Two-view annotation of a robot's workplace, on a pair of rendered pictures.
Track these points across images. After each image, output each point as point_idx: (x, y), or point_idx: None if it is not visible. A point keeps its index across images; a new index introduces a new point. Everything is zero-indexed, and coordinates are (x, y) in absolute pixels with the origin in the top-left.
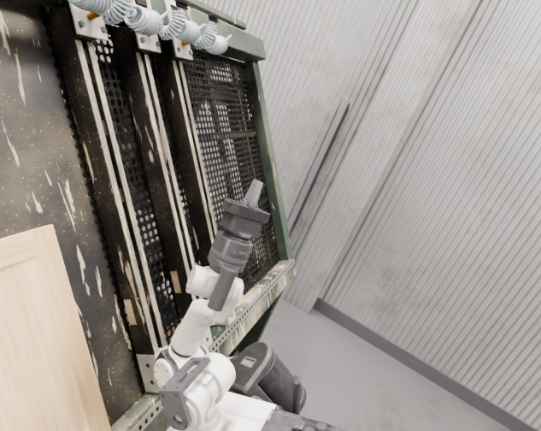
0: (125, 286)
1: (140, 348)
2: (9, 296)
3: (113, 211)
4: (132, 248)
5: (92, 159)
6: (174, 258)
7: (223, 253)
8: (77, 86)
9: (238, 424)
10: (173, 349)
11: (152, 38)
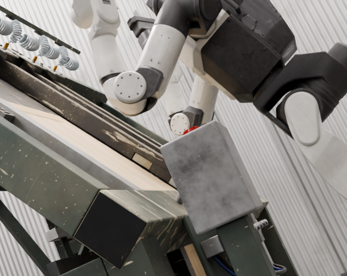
0: (126, 148)
1: (167, 174)
2: (65, 128)
3: (85, 115)
4: (112, 125)
5: (53, 102)
6: None
7: (147, 37)
8: (20, 79)
9: None
10: (173, 115)
11: (37, 64)
